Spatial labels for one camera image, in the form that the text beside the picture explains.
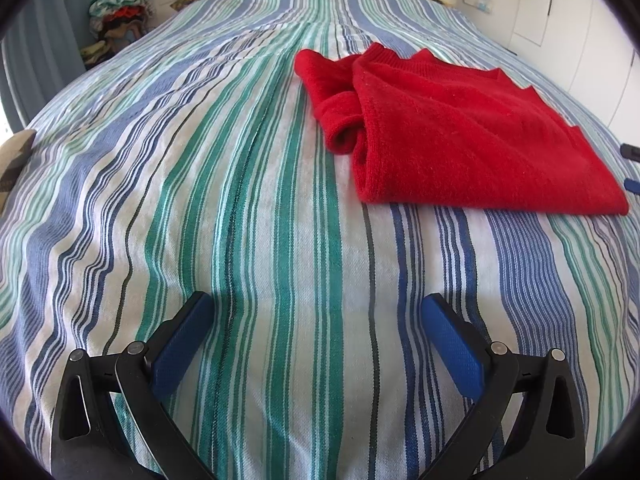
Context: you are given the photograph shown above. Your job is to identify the red sweater white rabbit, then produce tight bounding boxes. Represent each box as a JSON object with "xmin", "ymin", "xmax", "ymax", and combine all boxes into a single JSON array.
[{"xmin": 294, "ymin": 44, "xmax": 629, "ymax": 216}]

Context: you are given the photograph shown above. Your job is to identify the pile of colourful clothes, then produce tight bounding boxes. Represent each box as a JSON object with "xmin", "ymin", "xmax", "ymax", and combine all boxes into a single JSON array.
[{"xmin": 80, "ymin": 0, "xmax": 154, "ymax": 70}]

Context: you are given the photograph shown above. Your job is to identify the white wardrobe doors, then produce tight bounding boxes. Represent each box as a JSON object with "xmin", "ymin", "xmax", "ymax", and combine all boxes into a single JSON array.
[{"xmin": 459, "ymin": 0, "xmax": 640, "ymax": 146}]

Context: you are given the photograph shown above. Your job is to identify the patterned cushion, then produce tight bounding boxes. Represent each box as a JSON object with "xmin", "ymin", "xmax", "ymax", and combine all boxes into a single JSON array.
[{"xmin": 0, "ymin": 129, "xmax": 36, "ymax": 212}]

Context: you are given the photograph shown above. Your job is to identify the striped blue green bedspread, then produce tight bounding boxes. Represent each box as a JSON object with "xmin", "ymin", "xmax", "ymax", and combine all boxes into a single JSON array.
[{"xmin": 1, "ymin": 0, "xmax": 639, "ymax": 479}]

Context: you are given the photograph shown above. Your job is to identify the blue grey curtain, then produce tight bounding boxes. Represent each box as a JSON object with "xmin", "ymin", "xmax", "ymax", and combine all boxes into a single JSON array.
[{"xmin": 1, "ymin": 0, "xmax": 93, "ymax": 132}]

